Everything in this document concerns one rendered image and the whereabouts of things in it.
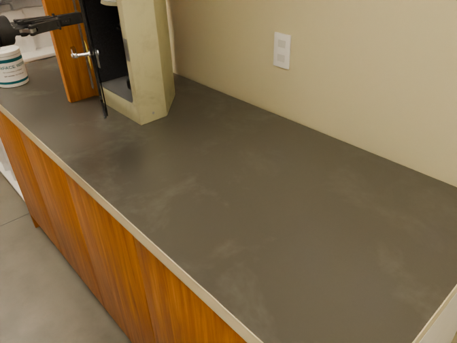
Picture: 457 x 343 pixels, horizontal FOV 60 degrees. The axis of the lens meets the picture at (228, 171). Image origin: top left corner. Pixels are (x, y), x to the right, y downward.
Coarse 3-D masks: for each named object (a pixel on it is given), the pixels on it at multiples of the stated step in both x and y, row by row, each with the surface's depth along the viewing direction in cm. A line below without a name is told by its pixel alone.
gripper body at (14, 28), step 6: (0, 18) 102; (6, 18) 102; (0, 24) 101; (6, 24) 102; (12, 24) 106; (18, 24) 105; (24, 24) 105; (30, 24) 106; (0, 30) 101; (6, 30) 102; (12, 30) 103; (18, 30) 104; (0, 36) 102; (6, 36) 102; (12, 36) 103; (6, 42) 104; (12, 42) 105
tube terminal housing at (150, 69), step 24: (120, 0) 116; (144, 0) 121; (120, 24) 122; (144, 24) 124; (144, 48) 127; (168, 48) 146; (144, 72) 131; (168, 72) 146; (144, 96) 135; (168, 96) 147; (144, 120) 139
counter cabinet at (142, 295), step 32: (0, 128) 194; (32, 160) 167; (32, 192) 197; (64, 192) 146; (64, 224) 169; (96, 224) 130; (64, 256) 201; (96, 256) 148; (128, 256) 118; (96, 288) 172; (128, 288) 132; (160, 288) 107; (128, 320) 150; (160, 320) 118; (192, 320) 98; (448, 320) 92
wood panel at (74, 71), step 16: (48, 0) 137; (64, 0) 140; (64, 32) 144; (64, 48) 146; (80, 48) 151; (64, 64) 149; (80, 64) 153; (64, 80) 152; (80, 80) 156; (80, 96) 158
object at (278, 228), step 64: (64, 128) 138; (128, 128) 137; (192, 128) 136; (256, 128) 135; (128, 192) 106; (192, 192) 105; (256, 192) 104; (320, 192) 104; (384, 192) 103; (448, 192) 102; (192, 256) 86; (256, 256) 85; (320, 256) 85; (384, 256) 84; (448, 256) 84; (256, 320) 72; (320, 320) 72; (384, 320) 71
